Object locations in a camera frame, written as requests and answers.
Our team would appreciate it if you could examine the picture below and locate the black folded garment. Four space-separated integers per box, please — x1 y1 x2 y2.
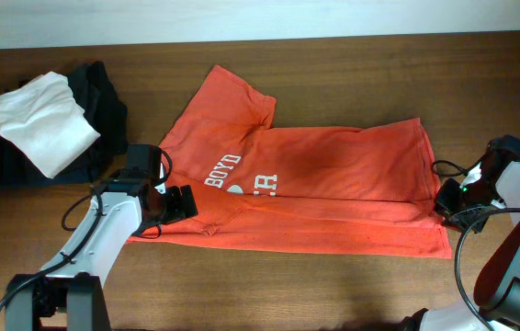
0 62 128 188

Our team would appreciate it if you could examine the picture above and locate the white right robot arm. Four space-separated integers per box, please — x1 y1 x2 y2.
396 148 520 330

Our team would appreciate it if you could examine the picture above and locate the white folded cloth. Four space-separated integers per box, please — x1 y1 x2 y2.
0 72 100 178

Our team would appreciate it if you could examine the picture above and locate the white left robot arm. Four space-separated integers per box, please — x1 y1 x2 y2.
0 178 198 330

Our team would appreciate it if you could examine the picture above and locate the orange printed t-shirt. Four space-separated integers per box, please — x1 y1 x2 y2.
154 66 452 258

